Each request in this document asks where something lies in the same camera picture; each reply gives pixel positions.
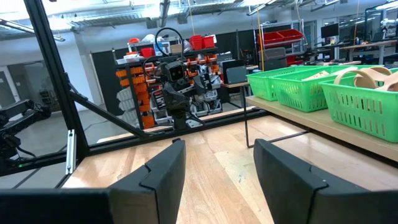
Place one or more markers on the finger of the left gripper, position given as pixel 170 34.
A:
pixel 203 84

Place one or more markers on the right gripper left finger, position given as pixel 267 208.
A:
pixel 161 186

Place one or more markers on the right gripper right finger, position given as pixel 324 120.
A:
pixel 289 193

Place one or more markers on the neighbouring rig black robot arm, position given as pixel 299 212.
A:
pixel 18 124

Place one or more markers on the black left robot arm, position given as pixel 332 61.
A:
pixel 178 118

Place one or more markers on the wooden desk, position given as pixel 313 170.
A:
pixel 233 84

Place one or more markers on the grey office chair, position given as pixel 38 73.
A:
pixel 273 57

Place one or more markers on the grey box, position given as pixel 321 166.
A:
pixel 236 75

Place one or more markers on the storage shelving with small bins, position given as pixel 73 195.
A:
pixel 136 90

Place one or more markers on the red storage bin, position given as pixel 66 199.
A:
pixel 208 42
pixel 196 43

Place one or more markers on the green plastic basket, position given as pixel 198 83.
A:
pixel 261 87
pixel 357 115
pixel 295 96

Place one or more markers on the metal rack with red bins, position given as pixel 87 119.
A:
pixel 280 36

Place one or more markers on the black computer monitor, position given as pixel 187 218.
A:
pixel 329 30

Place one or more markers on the long wooden workbench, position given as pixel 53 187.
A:
pixel 367 46

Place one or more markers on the silver metal bracket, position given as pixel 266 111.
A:
pixel 71 152

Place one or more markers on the black aluminium frame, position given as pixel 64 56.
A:
pixel 46 62

